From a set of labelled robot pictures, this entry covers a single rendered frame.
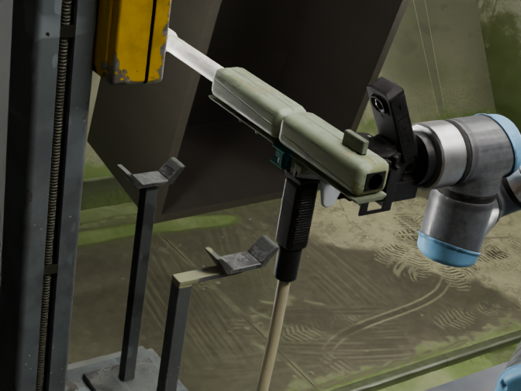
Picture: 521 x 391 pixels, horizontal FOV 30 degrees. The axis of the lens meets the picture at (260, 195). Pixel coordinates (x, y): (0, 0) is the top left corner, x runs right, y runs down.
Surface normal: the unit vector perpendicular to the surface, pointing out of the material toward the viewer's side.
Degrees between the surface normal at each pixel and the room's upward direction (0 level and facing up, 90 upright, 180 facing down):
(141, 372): 0
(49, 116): 90
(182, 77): 90
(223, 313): 0
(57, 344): 90
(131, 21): 90
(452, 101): 57
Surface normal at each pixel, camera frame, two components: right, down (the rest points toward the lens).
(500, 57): -0.82, 0.14
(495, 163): 0.56, 0.43
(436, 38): 0.55, -0.11
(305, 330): 0.15, -0.88
